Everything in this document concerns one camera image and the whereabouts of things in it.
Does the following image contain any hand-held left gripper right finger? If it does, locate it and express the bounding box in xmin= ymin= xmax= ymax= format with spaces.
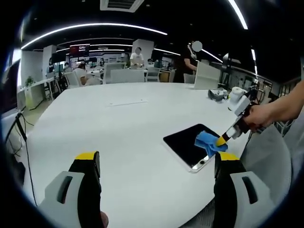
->
xmin=212 ymin=151 xmax=278 ymax=228

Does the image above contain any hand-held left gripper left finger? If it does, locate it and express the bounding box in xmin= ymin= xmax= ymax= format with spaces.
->
xmin=38 ymin=151 xmax=103 ymax=228

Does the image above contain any blue cleaning cloth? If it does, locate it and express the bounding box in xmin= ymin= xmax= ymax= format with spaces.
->
xmin=194 ymin=130 xmax=229 ymax=158

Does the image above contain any person's right hand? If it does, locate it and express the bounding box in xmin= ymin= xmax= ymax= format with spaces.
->
xmin=243 ymin=104 xmax=277 ymax=134

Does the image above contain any person's left hand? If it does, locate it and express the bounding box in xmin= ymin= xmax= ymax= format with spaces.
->
xmin=100 ymin=211 xmax=110 ymax=227

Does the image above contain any dark grey headset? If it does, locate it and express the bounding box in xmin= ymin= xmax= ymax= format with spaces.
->
xmin=208 ymin=88 xmax=229 ymax=103

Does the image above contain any grey office chair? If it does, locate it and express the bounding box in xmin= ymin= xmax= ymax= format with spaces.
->
xmin=239 ymin=125 xmax=293 ymax=208

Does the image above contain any white desk divider panel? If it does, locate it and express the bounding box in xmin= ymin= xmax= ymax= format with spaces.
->
xmin=193 ymin=62 xmax=221 ymax=91

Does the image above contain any white mesh office chair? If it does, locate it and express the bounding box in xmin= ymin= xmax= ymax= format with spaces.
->
xmin=146 ymin=67 xmax=162 ymax=83

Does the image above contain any straight ceiling light strip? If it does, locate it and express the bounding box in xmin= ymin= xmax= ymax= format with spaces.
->
xmin=227 ymin=0 xmax=249 ymax=30

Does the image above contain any light grey chair back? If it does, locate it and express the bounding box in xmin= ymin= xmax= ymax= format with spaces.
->
xmin=109 ymin=69 xmax=145 ymax=84

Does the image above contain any computer monitor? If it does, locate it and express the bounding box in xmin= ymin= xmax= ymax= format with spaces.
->
xmin=1 ymin=59 xmax=21 ymax=115

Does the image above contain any ceiling air conditioner vent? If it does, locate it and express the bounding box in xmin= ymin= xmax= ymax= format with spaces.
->
xmin=99 ymin=0 xmax=145 ymax=13

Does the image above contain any long curved ceiling light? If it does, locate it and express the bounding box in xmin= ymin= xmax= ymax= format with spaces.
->
xmin=20 ymin=23 xmax=168 ymax=50

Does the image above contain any black cable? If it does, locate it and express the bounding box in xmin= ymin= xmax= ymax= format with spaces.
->
xmin=21 ymin=114 xmax=38 ymax=207

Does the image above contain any red wall screen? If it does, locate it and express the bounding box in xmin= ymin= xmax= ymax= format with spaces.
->
xmin=69 ymin=43 xmax=91 ymax=57

